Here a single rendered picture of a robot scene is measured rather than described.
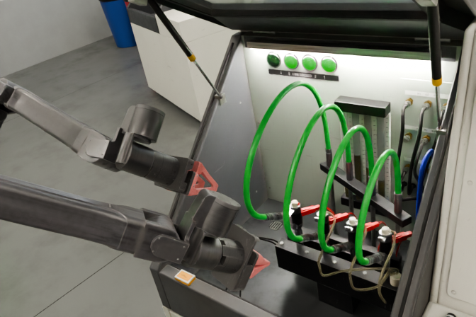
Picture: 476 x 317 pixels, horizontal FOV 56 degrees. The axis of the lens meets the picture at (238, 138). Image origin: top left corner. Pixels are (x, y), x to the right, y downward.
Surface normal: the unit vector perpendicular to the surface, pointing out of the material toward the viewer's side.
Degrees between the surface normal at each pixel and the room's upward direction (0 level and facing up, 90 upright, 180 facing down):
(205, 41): 90
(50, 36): 90
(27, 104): 38
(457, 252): 76
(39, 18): 90
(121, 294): 0
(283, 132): 90
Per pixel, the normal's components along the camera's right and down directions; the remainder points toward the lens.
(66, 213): 0.32, 0.15
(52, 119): -0.43, -0.38
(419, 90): -0.58, 0.48
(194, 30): 0.52, 0.33
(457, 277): -0.61, 0.26
